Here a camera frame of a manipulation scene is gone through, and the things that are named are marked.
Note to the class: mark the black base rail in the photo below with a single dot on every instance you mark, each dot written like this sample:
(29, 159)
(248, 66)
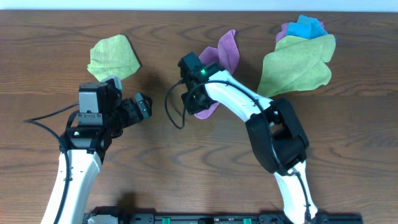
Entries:
(116, 215)

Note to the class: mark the blue cloth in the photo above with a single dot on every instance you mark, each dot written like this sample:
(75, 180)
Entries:
(306, 27)

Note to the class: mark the olive green cloth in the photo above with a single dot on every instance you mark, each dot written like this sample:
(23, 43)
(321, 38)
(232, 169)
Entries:
(297, 64)

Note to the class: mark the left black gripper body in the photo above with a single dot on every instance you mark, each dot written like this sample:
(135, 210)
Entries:
(126, 112)

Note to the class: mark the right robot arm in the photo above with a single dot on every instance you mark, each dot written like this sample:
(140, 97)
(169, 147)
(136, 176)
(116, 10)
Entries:
(277, 138)

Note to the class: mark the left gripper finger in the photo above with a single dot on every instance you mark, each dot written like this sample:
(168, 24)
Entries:
(147, 113)
(140, 102)

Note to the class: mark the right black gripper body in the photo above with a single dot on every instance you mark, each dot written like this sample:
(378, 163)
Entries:
(197, 104)

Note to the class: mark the purple microfiber cloth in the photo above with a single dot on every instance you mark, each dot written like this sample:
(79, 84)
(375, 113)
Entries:
(226, 53)

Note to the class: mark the folded light green cloth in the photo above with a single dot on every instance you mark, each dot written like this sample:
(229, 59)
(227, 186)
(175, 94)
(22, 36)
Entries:
(113, 56)

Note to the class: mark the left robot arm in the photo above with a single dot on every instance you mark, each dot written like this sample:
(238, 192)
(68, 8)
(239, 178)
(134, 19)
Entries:
(102, 117)

